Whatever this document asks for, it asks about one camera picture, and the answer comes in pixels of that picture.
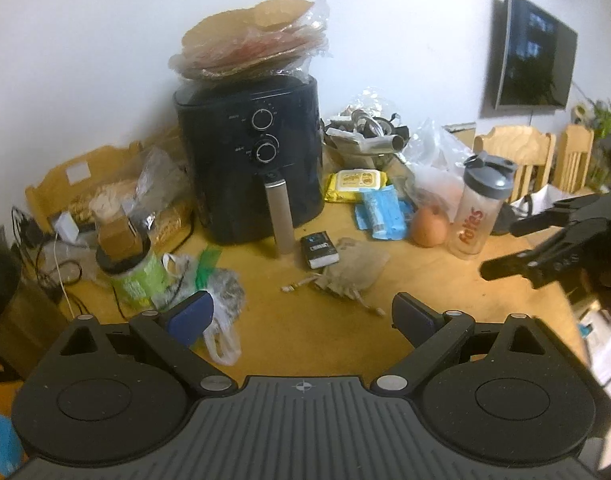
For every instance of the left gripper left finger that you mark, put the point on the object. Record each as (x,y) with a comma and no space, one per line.
(168,338)

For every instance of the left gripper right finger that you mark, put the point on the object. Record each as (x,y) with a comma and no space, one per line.
(437,340)

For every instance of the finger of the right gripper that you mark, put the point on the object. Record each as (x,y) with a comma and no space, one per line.
(527,264)
(538,222)

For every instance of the brown paper piece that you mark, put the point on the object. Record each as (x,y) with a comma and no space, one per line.
(358,267)

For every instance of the crumpled clear plastic bag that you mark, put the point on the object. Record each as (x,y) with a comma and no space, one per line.
(203,274)

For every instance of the green label jar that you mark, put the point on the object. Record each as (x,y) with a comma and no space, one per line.
(140,281)

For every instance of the black kettle base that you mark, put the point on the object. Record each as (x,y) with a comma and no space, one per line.
(504,220)

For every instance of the wooden chair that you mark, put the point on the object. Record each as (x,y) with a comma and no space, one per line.
(541,158)

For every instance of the clear shaker bottle grey lid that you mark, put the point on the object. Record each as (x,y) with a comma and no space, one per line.
(488,182)

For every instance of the brown spice jar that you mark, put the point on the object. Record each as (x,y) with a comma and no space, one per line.
(119,240)

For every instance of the red apple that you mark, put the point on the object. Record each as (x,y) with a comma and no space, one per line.
(429,227)

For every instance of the blue snack packets pile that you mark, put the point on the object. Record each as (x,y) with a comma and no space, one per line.
(384,214)

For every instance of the small black white box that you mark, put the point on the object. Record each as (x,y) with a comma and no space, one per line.
(318,250)

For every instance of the steel electric kettle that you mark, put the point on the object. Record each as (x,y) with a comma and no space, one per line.
(30,322)

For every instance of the yellow wet wipes pack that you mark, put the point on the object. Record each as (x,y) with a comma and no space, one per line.
(348,185)

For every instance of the dark blue air fryer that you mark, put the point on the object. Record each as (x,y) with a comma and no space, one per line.
(255,150)

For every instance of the basket of tools and tape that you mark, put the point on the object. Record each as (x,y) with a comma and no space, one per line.
(363,141)

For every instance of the paper liners in plastic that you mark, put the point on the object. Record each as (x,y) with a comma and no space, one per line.
(272,38)

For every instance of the wall mounted television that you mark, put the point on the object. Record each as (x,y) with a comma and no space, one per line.
(538,58)

